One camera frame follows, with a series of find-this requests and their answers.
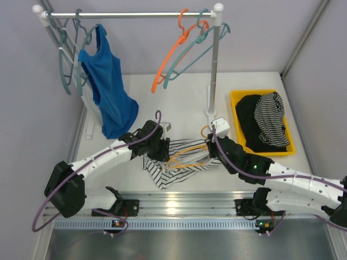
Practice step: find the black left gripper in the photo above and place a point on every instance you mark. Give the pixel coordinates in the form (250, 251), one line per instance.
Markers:
(163, 146)

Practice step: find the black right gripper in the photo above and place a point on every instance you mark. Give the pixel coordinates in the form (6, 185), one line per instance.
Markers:
(211, 143)

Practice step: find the white black-striped tank top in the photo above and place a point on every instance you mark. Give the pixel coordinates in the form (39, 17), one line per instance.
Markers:
(186, 158)

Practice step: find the yellow hanger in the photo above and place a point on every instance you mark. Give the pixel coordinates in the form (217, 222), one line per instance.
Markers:
(173, 158)

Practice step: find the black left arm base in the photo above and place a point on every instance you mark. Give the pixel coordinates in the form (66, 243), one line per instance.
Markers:
(124, 208)

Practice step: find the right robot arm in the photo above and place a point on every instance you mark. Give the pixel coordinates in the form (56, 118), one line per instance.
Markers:
(281, 188)

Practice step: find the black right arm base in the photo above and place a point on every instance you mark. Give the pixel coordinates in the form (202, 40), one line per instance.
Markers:
(248, 208)

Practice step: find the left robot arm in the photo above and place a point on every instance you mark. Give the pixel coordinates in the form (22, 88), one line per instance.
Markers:
(70, 187)

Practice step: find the black white-striped tank top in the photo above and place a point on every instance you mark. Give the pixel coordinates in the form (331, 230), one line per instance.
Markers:
(269, 115)

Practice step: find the blue tank top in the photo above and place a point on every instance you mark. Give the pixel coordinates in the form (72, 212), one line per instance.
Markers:
(118, 110)

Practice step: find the grey-blue hanger with top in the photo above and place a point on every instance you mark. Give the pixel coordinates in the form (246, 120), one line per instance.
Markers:
(88, 41)

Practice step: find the grey-blue hanger middle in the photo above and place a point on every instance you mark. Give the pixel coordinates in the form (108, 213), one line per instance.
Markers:
(81, 78)

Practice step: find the grey-blue hanger left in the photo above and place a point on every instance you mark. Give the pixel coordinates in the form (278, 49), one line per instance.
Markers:
(65, 78)

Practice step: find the white clothes rack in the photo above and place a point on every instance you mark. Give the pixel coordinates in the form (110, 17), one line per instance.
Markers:
(206, 21)

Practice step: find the plain black garment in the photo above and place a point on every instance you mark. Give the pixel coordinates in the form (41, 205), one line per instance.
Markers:
(245, 112)

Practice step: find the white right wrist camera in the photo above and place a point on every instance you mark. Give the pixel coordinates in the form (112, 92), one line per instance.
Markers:
(222, 127)

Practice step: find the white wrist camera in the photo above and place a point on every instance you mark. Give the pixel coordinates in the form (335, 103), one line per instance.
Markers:
(164, 128)
(222, 127)

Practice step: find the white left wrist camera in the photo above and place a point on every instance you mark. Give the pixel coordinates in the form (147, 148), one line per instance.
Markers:
(164, 128)

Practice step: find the aluminium mounting rail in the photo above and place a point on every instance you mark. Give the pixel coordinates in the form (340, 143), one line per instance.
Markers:
(187, 204)

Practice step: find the slotted grey cable duct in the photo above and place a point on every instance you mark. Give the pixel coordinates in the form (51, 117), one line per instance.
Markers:
(155, 224)

